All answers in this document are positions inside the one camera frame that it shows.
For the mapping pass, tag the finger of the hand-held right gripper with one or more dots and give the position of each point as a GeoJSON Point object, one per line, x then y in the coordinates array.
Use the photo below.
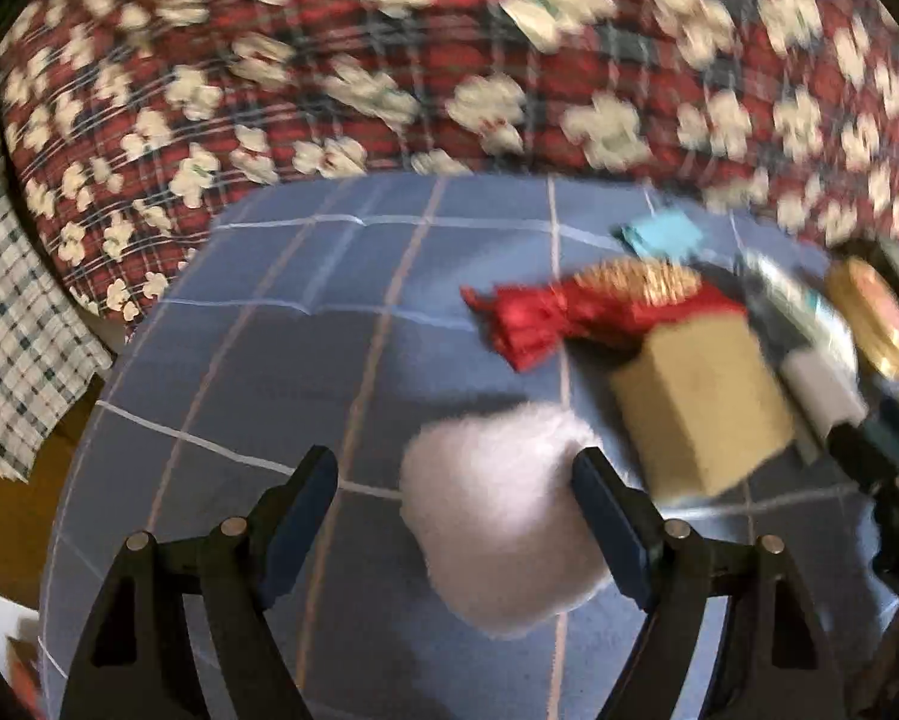
{"type": "Point", "coordinates": [888, 457]}

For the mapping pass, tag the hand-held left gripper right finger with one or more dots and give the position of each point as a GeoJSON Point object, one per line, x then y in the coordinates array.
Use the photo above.
{"type": "Point", "coordinates": [607, 517]}

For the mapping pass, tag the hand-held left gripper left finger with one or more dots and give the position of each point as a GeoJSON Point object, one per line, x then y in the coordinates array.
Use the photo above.
{"type": "Point", "coordinates": [299, 510]}

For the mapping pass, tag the white sponge block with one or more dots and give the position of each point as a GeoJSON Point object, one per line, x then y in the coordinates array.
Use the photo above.
{"type": "Point", "coordinates": [824, 394]}

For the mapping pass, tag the white fluffy cotton ball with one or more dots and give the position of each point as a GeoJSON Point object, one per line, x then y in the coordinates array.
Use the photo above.
{"type": "Point", "coordinates": [494, 517]}

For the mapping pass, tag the yellow sponge block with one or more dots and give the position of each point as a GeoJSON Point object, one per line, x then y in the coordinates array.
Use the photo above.
{"type": "Point", "coordinates": [708, 412]}

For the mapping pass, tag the round gold tin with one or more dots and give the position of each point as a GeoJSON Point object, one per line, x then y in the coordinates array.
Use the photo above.
{"type": "Point", "coordinates": [869, 315]}

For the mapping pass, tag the blue plaid tablecloth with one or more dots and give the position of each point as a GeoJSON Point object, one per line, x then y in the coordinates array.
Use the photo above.
{"type": "Point", "coordinates": [269, 360]}

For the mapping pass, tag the grey teal blurred object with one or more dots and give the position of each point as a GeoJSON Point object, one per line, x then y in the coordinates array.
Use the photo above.
{"type": "Point", "coordinates": [798, 304]}

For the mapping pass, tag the red and gold shiny pouch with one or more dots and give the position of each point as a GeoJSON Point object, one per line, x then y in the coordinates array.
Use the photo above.
{"type": "Point", "coordinates": [569, 315]}

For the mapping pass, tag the light blue small item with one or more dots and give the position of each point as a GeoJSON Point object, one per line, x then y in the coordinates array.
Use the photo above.
{"type": "Point", "coordinates": [659, 234]}

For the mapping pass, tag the green white checked cloth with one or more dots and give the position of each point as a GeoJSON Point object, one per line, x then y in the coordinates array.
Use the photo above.
{"type": "Point", "coordinates": [14, 330]}

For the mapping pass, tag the red plaid bear blanket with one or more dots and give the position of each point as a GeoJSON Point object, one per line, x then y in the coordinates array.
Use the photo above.
{"type": "Point", "coordinates": [449, 67]}

